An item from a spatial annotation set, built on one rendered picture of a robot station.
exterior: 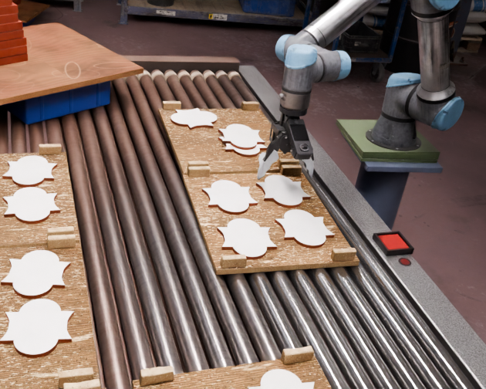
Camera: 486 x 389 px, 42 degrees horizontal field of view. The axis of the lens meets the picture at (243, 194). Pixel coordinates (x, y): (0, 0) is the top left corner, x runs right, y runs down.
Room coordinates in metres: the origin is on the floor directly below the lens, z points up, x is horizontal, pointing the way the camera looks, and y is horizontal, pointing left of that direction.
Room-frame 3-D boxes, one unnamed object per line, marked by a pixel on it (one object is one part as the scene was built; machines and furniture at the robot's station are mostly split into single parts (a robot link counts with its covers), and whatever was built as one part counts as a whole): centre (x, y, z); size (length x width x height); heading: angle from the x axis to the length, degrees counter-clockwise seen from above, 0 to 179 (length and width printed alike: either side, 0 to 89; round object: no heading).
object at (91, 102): (1.87, 0.68, 0.97); 0.31 x 0.31 x 0.10; 51
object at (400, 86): (2.01, -0.48, 1.07); 0.13 x 0.12 x 0.14; 41
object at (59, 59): (1.92, 0.73, 1.03); 0.50 x 0.50 x 0.02; 51
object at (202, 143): (1.76, 0.08, 0.93); 0.41 x 0.35 x 0.02; 21
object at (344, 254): (1.22, -0.25, 0.95); 0.06 x 0.02 x 0.03; 110
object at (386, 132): (2.01, -0.48, 0.95); 0.15 x 0.15 x 0.10
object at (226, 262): (1.13, 0.00, 0.95); 0.06 x 0.02 x 0.03; 110
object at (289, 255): (1.36, -0.06, 0.93); 0.41 x 0.35 x 0.02; 20
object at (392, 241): (1.34, -0.39, 0.92); 0.06 x 0.06 x 0.01; 22
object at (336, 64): (1.60, -0.16, 1.26); 0.11 x 0.11 x 0.08; 41
